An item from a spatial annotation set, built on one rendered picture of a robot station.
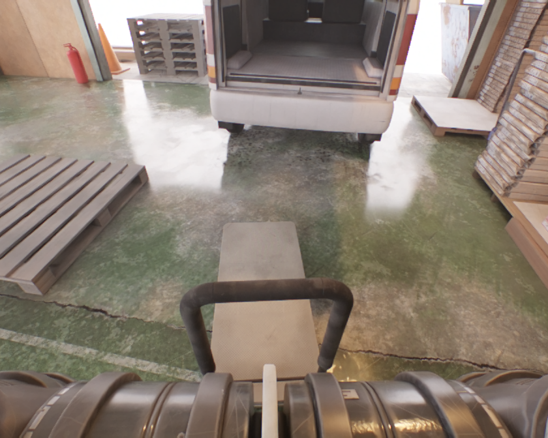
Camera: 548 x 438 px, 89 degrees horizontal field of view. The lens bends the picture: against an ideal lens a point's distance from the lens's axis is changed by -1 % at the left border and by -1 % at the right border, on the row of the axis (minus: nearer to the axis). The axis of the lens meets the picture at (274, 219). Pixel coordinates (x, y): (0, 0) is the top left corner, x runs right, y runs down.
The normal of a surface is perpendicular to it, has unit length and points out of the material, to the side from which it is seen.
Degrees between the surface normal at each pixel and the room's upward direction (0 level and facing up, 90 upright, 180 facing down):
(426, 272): 0
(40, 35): 90
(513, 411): 49
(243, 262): 0
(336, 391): 32
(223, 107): 88
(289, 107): 86
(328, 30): 90
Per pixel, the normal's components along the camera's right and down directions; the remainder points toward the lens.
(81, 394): 0.01, -0.99
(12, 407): 0.57, -0.82
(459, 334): 0.02, -0.77
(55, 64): -0.14, 0.63
